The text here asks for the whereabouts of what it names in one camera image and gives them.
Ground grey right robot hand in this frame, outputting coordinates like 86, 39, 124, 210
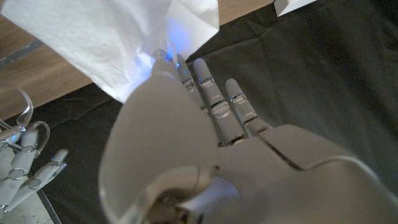
0, 126, 70, 215

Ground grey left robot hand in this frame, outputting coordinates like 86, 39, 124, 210
98, 49, 398, 224

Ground clear plastic glasses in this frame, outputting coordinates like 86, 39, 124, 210
0, 84, 50, 156

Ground white tissue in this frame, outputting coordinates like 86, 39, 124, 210
0, 0, 220, 104

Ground black backdrop curtain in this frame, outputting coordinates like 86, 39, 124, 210
0, 0, 398, 224

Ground white power strip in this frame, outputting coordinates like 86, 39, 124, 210
273, 0, 318, 17

